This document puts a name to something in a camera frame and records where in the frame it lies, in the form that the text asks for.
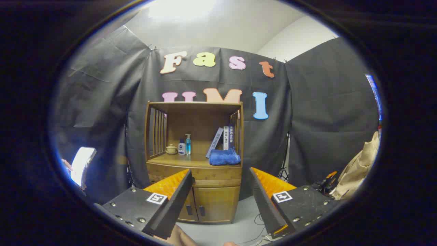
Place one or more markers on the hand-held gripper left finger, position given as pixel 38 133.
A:
pixel 172 208

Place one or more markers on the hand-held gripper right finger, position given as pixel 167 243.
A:
pixel 264 205

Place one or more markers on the wooden cabinet door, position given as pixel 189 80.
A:
pixel 218 203
pixel 190 198

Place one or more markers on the wooden countertop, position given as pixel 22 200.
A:
pixel 194 160

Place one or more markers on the wooden cabinet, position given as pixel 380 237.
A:
pixel 198 123

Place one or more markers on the black light stand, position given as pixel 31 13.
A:
pixel 285 160

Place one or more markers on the beige lidded teacup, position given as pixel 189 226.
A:
pixel 171 149

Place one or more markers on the white lotion bottle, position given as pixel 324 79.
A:
pixel 182 149

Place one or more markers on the blue towel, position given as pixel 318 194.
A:
pixel 223 158

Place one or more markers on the blue pump bottle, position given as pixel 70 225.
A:
pixel 188 147

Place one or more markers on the black orange tool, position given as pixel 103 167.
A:
pixel 326 186

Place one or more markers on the dark blue book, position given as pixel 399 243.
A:
pixel 231 136

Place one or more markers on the grey leaning book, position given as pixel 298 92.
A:
pixel 215 141

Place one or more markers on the black backdrop cloth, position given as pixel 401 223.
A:
pixel 307 119

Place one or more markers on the beige jacket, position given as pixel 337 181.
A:
pixel 358 167

